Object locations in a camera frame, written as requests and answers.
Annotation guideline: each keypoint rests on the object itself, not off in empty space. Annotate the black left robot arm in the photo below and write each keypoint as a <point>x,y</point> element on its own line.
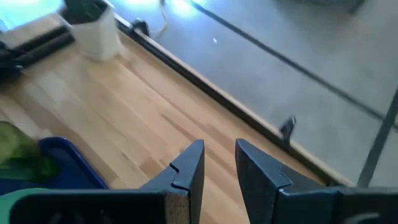
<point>7,62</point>

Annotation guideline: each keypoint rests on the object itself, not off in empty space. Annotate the white hexagonal plant pot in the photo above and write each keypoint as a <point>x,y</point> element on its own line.
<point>96,40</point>

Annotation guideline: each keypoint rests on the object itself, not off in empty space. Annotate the blue plastic tray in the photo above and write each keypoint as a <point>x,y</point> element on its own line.
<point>74,168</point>

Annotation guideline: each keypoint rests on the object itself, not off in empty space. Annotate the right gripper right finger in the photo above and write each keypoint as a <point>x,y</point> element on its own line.
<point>264,186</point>

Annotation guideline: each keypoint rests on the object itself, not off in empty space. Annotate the black aluminium extrusion frame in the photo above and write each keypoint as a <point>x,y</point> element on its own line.
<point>161,51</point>

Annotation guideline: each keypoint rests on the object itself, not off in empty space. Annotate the green cactus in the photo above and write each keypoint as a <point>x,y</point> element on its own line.
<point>82,9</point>

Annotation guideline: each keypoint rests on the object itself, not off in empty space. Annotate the mint green plate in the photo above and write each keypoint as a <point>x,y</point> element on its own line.
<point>4,206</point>

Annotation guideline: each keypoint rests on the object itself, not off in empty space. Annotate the green translucent cup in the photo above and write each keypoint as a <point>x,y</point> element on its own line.
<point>18,152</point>

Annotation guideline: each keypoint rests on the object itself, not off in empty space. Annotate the black frame bracket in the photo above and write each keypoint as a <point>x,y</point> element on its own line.
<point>140,25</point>
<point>287,128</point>

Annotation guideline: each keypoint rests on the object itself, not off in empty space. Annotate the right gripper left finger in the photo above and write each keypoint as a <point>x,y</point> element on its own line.
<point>183,174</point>

